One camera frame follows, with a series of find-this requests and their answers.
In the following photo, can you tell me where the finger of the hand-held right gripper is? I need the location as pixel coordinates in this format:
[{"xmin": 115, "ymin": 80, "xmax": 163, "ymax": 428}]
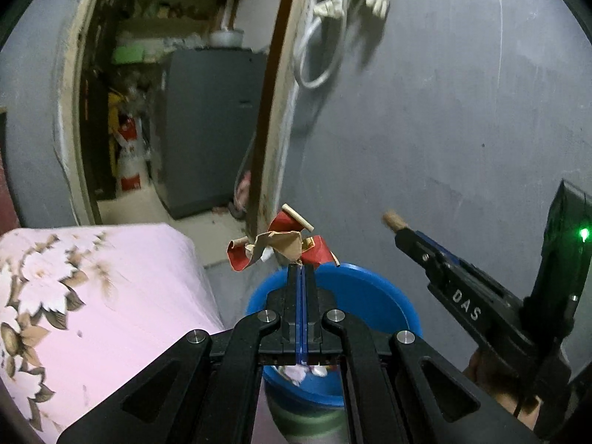
[
  {"xmin": 415, "ymin": 230, "xmax": 524, "ymax": 312},
  {"xmin": 393, "ymin": 226, "xmax": 534, "ymax": 349}
]

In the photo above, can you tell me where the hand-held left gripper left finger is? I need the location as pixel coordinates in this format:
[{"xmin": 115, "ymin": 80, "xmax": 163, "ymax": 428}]
[{"xmin": 55, "ymin": 263, "xmax": 303, "ymax": 444}]

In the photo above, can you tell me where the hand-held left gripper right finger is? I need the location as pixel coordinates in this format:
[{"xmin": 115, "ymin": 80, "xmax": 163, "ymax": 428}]
[{"xmin": 302, "ymin": 266, "xmax": 543, "ymax": 444}]

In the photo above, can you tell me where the red brown torn paper cup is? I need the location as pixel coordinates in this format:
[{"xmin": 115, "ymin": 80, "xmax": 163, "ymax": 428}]
[{"xmin": 226, "ymin": 204, "xmax": 342, "ymax": 273}]

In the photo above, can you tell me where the blue plastic basin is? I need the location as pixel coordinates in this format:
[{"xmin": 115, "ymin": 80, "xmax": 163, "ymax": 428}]
[{"xmin": 245, "ymin": 262, "xmax": 423, "ymax": 408}]

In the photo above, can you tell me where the small brown paper scrap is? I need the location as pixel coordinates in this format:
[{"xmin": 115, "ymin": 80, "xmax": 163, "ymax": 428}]
[{"xmin": 381, "ymin": 210, "xmax": 408, "ymax": 233}]

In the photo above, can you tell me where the white red wrapper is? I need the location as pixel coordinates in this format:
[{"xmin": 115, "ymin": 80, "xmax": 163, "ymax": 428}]
[{"xmin": 276, "ymin": 363, "xmax": 339, "ymax": 388}]

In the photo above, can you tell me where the person's right hand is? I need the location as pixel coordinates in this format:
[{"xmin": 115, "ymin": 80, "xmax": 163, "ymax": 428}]
[{"xmin": 466, "ymin": 349, "xmax": 541, "ymax": 421}]

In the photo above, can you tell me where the pink slipper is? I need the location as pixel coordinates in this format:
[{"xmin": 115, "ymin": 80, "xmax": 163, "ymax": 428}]
[{"xmin": 228, "ymin": 170, "xmax": 253, "ymax": 219}]

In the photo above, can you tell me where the green container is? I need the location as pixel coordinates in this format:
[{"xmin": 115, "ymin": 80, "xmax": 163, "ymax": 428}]
[{"xmin": 265, "ymin": 397, "xmax": 346, "ymax": 444}]

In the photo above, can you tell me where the pink floral blanket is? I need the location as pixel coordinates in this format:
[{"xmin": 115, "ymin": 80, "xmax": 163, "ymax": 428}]
[{"xmin": 0, "ymin": 223, "xmax": 228, "ymax": 434}]

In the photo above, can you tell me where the grey metal cabinet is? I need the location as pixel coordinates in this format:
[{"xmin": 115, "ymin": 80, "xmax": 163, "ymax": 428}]
[{"xmin": 154, "ymin": 48, "xmax": 270, "ymax": 221}]

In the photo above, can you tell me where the wooden door plank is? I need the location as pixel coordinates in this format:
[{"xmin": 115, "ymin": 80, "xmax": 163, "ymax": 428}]
[{"xmin": 244, "ymin": 0, "xmax": 307, "ymax": 242}]

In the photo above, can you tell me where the white red sack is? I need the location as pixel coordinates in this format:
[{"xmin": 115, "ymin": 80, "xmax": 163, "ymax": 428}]
[{"xmin": 115, "ymin": 115, "xmax": 152, "ymax": 194}]

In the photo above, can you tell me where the metal pot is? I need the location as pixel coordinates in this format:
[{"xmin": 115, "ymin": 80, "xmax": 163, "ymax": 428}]
[{"xmin": 207, "ymin": 28, "xmax": 246, "ymax": 50}]

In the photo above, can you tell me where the green board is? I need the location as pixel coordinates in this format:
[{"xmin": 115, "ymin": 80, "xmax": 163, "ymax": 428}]
[{"xmin": 113, "ymin": 43, "xmax": 159, "ymax": 66}]

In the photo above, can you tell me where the white coiled cable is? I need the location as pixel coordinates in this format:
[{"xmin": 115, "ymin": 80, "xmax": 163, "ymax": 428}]
[{"xmin": 293, "ymin": 0, "xmax": 353, "ymax": 91}]

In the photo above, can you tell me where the pale door frame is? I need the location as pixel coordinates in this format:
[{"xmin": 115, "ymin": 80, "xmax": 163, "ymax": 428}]
[{"xmin": 52, "ymin": 0, "xmax": 122, "ymax": 228}]

